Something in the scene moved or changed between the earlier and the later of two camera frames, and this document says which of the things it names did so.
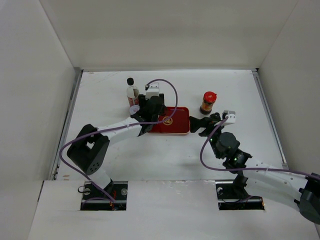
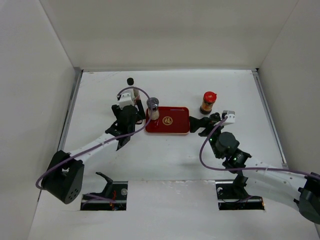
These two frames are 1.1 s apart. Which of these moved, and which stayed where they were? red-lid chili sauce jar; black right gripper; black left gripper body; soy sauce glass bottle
Moved: black left gripper body
Stayed: red-lid chili sauce jar; soy sauce glass bottle; black right gripper
